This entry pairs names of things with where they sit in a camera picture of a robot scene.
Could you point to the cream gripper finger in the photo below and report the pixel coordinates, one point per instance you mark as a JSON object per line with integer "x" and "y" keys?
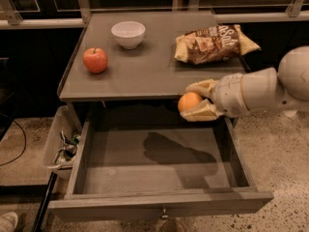
{"x": 203, "y": 88}
{"x": 202, "y": 112}

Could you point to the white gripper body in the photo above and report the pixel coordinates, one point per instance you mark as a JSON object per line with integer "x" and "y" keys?
{"x": 228, "y": 96}

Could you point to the orange fruit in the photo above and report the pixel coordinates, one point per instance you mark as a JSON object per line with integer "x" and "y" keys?
{"x": 188, "y": 100}

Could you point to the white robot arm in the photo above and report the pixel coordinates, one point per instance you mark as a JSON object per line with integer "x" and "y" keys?
{"x": 283, "y": 88}

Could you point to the open grey top drawer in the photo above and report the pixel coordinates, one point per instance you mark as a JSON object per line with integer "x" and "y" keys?
{"x": 133, "y": 172}

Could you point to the metal drawer knob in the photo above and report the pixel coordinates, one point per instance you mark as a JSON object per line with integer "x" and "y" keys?
{"x": 164, "y": 215}

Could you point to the brown chip bag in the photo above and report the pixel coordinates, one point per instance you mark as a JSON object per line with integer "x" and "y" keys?
{"x": 213, "y": 44}

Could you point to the white ceramic bowl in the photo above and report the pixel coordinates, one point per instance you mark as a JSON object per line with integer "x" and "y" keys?
{"x": 128, "y": 34}

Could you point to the red apple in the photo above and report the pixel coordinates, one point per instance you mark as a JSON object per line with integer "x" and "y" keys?
{"x": 95, "y": 60}

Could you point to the black bar on floor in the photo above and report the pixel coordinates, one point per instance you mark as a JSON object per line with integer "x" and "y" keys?
{"x": 44, "y": 204}

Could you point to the white shoe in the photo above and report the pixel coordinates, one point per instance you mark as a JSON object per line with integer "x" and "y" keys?
{"x": 8, "y": 222}

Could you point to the metal railing frame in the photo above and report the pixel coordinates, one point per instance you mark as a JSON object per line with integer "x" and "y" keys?
{"x": 77, "y": 13}

